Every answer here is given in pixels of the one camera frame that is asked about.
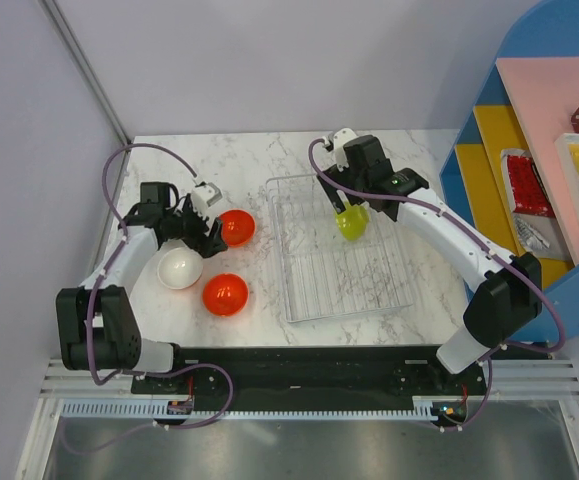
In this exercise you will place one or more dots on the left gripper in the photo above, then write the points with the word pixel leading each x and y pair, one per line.
pixel 209 245

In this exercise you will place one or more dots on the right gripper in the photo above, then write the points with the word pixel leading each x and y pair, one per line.
pixel 333 174

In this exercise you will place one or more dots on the lime green bowl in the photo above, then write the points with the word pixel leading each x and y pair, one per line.
pixel 352 222

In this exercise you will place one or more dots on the orange bowl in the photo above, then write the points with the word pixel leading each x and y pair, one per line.
pixel 238 227
pixel 225 295

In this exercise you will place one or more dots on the orange bowl front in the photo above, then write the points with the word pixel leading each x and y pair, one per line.
pixel 225 295

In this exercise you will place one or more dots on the white wire dish rack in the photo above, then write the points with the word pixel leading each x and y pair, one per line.
pixel 321 274

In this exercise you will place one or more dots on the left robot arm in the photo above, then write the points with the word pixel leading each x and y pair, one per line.
pixel 96 324

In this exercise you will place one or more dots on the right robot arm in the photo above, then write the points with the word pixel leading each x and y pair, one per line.
pixel 506 288

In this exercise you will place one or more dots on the white bowl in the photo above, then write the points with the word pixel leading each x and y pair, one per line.
pixel 180 268

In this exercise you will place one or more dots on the yellow shelf board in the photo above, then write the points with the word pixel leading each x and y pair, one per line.
pixel 497 129

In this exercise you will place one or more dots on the red snack packet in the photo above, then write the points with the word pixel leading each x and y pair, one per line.
pixel 523 187

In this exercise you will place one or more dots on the blue shelf unit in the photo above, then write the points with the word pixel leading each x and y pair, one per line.
pixel 550 29

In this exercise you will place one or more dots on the silver foil packet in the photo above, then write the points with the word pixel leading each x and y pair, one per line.
pixel 541 236

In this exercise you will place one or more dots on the pink shelf board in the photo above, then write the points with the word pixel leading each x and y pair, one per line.
pixel 544 93

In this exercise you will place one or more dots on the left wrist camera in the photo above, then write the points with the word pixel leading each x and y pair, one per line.
pixel 204 195

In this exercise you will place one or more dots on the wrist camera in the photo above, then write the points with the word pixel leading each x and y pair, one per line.
pixel 204 195
pixel 334 143

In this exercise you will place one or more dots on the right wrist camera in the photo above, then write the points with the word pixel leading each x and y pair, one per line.
pixel 334 143

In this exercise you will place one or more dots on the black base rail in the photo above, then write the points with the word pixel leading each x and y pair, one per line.
pixel 313 376

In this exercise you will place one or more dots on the white cable duct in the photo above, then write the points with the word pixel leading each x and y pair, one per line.
pixel 163 409

